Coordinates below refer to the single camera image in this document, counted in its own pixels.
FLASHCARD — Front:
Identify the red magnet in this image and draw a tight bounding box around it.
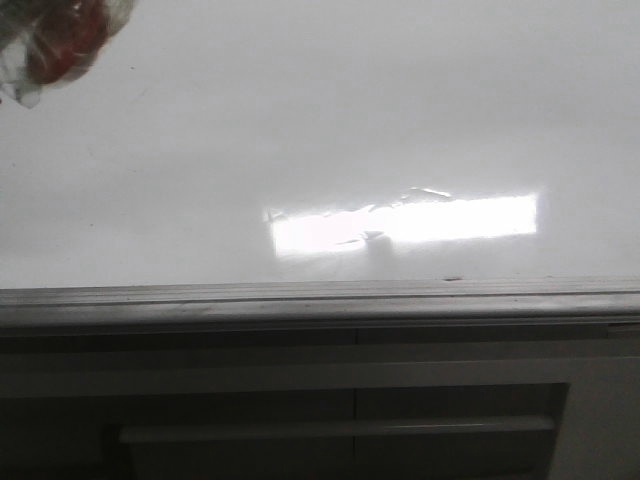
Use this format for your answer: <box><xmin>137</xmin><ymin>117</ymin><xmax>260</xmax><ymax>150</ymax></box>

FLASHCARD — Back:
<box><xmin>1</xmin><ymin>0</ymin><xmax>137</xmax><ymax>108</ymax></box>

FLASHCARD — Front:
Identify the grey cabinet handle bar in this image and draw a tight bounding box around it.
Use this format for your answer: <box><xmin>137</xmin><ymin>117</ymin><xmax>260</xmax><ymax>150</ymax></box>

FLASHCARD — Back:
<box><xmin>119</xmin><ymin>415</ymin><xmax>556</xmax><ymax>445</ymax></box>

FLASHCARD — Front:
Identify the grey aluminium whiteboard frame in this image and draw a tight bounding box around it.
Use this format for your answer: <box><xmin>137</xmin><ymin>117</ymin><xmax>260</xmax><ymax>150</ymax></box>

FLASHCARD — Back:
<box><xmin>1</xmin><ymin>277</ymin><xmax>639</xmax><ymax>335</ymax></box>

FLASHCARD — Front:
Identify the white whiteboard surface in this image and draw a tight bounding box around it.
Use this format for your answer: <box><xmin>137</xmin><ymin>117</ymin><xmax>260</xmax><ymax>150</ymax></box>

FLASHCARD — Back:
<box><xmin>1</xmin><ymin>1</ymin><xmax>639</xmax><ymax>288</ymax></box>

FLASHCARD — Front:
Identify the grey cabinet with recessed panel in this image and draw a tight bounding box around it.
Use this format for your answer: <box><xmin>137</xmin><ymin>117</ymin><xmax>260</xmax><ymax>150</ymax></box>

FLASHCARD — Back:
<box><xmin>1</xmin><ymin>324</ymin><xmax>639</xmax><ymax>479</ymax></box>

